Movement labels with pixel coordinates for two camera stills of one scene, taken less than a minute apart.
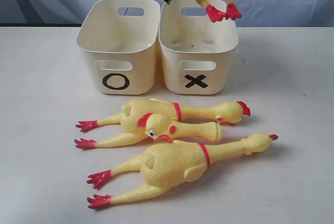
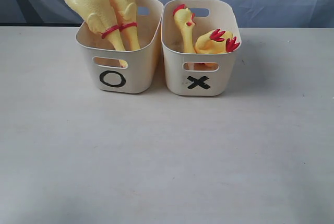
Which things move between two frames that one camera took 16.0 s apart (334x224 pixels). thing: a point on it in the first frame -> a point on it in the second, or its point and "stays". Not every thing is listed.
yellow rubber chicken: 169,164 -> 90,2
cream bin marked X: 199,55 stays
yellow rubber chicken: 228,113 -> 121,0
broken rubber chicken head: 157,127 -> 185,20
